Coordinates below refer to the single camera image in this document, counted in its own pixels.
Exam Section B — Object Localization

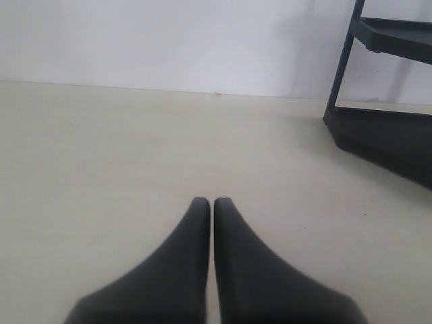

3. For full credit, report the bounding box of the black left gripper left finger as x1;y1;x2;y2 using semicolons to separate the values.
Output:
65;197;211;323

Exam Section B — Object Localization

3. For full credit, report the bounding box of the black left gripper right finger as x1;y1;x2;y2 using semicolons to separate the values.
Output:
214;197;367;323

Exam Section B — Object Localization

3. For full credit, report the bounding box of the black two-tier corner shelf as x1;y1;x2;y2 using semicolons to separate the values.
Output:
323;1;431;188

